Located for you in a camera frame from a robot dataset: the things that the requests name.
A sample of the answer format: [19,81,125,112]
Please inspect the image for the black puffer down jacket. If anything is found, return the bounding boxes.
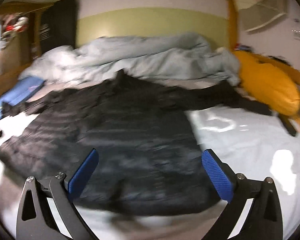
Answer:
[0,71,271,216]

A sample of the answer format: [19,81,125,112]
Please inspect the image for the blue pillow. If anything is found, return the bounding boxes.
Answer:
[0,76,45,119]

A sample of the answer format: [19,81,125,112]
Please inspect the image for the grey printed bed sheet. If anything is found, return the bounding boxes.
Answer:
[0,77,300,240]

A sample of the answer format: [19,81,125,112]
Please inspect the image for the black flat phone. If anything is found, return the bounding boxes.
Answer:
[280,115,297,137]

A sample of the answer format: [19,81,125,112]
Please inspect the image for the plush toys on shelf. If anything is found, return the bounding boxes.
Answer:
[0,13,29,42]

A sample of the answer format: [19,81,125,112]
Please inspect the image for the black hanging garment with print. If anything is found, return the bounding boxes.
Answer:
[39,0,78,54]

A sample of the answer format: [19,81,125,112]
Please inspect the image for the yellow pillow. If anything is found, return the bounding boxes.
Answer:
[233,50,300,116]

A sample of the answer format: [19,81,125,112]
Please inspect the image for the light blue rumpled duvet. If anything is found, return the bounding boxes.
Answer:
[18,33,240,86]

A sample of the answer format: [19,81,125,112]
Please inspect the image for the wooden bunk bed frame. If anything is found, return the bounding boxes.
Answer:
[0,0,300,131]

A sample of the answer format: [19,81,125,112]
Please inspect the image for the white wall socket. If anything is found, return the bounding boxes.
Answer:
[292,29,300,41]

